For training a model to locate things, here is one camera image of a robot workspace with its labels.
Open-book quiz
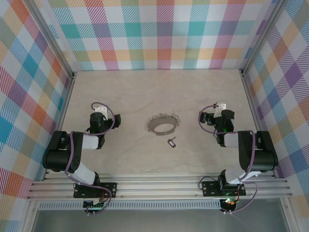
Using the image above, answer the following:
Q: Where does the metal band with key rings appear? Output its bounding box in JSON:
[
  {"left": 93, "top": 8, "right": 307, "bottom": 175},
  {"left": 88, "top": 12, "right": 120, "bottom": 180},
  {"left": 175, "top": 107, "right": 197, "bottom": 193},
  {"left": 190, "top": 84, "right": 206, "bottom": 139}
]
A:
[{"left": 144, "top": 113, "right": 182, "bottom": 137}]

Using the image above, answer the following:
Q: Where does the green circuit board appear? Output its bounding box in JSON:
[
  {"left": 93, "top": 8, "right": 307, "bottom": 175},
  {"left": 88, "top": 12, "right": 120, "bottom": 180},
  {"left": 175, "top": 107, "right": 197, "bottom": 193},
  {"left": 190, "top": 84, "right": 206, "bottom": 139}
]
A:
[
  {"left": 83, "top": 197, "right": 108, "bottom": 209},
  {"left": 220, "top": 197, "right": 239, "bottom": 206}
]

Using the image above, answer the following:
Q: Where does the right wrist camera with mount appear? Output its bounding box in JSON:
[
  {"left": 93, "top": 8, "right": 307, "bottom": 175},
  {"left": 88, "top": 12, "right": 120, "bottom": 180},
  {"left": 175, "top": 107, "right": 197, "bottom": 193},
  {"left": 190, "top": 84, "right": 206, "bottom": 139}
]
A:
[{"left": 213, "top": 102, "right": 228, "bottom": 119}]

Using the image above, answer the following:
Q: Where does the aluminium table side rail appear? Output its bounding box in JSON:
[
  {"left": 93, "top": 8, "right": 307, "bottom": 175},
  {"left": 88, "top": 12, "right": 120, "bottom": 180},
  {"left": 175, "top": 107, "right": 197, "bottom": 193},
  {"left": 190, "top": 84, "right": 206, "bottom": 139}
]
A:
[
  {"left": 239, "top": 69, "right": 281, "bottom": 178},
  {"left": 42, "top": 71, "right": 78, "bottom": 182}
]

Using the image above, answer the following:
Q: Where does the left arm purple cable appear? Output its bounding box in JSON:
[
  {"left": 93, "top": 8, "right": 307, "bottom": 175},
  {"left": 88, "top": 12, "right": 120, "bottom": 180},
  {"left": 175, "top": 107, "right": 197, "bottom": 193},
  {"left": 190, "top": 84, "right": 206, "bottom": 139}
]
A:
[{"left": 64, "top": 101, "right": 116, "bottom": 216}]

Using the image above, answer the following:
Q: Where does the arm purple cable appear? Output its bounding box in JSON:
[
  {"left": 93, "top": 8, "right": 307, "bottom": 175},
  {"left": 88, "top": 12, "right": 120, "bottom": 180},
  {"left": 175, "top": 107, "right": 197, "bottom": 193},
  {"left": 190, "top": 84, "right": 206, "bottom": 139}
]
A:
[
  {"left": 197, "top": 104, "right": 258, "bottom": 215},
  {"left": 64, "top": 101, "right": 116, "bottom": 216}
]

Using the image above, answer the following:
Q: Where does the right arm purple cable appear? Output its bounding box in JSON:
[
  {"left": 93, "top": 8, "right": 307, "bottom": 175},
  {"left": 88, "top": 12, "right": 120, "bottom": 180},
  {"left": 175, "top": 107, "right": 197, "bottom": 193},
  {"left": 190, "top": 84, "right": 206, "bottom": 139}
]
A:
[{"left": 197, "top": 104, "right": 258, "bottom": 215}]

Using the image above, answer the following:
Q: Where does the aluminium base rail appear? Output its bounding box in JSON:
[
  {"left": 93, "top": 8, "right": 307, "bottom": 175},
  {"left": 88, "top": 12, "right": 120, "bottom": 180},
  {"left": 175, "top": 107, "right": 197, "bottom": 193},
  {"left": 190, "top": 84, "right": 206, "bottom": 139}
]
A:
[{"left": 26, "top": 172, "right": 293, "bottom": 201}]

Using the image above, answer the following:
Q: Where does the grey slotted cable duct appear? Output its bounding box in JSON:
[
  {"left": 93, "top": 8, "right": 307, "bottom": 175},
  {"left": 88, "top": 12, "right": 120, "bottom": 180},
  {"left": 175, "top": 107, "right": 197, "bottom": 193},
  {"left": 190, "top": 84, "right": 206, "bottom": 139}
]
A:
[{"left": 38, "top": 202, "right": 223, "bottom": 211}]

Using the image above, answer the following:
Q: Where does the aluminium corner post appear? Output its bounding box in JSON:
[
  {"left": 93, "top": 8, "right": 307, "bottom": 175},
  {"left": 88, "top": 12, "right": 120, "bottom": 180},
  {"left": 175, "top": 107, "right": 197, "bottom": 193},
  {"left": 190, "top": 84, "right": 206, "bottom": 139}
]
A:
[
  {"left": 238, "top": 0, "right": 290, "bottom": 78},
  {"left": 23, "top": 0, "right": 78, "bottom": 80}
]

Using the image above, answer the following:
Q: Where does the aluminium frame bar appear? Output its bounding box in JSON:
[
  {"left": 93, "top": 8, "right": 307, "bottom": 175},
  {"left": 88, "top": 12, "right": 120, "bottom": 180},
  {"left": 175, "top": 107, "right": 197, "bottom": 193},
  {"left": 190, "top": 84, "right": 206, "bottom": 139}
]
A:
[
  {"left": 23, "top": 200, "right": 41, "bottom": 232},
  {"left": 281, "top": 198, "right": 299, "bottom": 232}
]

